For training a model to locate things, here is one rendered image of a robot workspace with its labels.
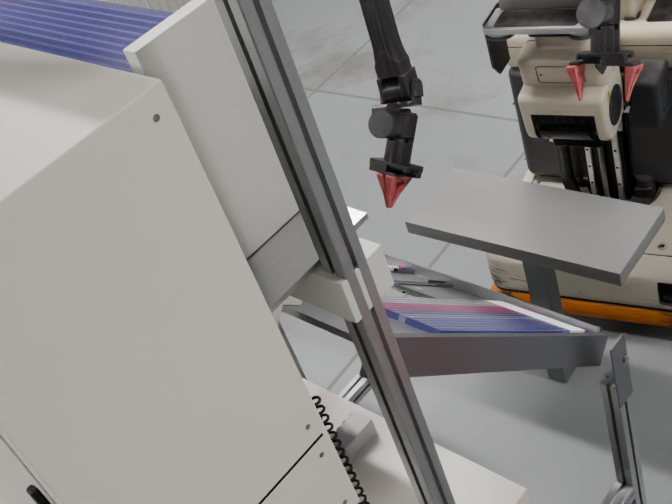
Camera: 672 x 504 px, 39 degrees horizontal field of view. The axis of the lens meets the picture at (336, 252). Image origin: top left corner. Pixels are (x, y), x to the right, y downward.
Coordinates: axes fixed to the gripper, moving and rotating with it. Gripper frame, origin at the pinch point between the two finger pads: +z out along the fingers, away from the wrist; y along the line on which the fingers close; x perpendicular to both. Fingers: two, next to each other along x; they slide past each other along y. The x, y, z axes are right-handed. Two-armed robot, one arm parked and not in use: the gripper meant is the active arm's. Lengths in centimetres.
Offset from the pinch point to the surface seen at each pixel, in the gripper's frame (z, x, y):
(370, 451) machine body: 47, -14, 17
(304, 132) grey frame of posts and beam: -23, -82, 53
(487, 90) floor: -20, 180, -104
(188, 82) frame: -26, -88, 39
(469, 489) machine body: 45, -12, 40
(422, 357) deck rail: 10, -48, 50
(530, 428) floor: 63, 67, 8
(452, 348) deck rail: 10, -41, 49
